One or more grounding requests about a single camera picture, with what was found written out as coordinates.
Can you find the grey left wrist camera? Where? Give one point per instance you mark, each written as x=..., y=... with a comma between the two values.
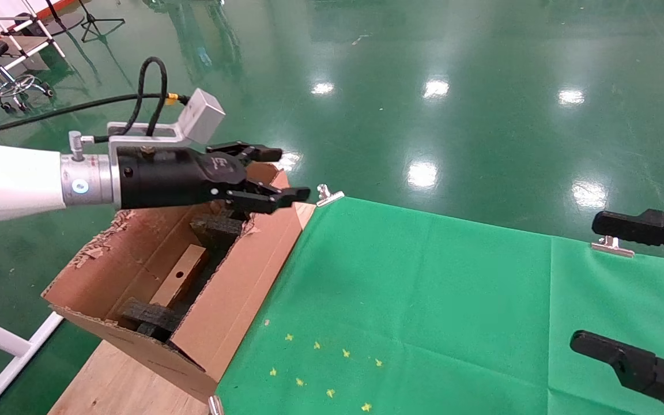
x=200, y=115

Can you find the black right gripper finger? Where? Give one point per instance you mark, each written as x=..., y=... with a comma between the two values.
x=643, y=372
x=637, y=227

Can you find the large open cardboard carton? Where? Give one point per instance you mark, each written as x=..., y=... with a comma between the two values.
x=240, y=288

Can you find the wooden block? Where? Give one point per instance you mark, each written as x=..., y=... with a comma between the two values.
x=179, y=275

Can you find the black double pole stand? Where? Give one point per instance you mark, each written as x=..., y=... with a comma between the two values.
x=55, y=23

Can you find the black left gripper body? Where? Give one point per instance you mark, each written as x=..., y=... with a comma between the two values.
x=170, y=176

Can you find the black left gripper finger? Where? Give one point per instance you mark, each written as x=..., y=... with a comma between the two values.
x=251, y=153
x=268, y=199

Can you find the green table cloth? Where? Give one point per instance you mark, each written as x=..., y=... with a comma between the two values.
x=453, y=300

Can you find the black foam block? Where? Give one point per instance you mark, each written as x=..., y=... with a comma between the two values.
x=217, y=230
x=150, y=317

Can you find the black microphone stand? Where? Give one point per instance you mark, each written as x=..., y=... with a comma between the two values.
x=98, y=26

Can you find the white frame table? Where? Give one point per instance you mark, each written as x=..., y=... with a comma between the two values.
x=26, y=43

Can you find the silver metal clip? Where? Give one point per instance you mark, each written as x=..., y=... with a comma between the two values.
x=611, y=246
x=215, y=405
x=327, y=196

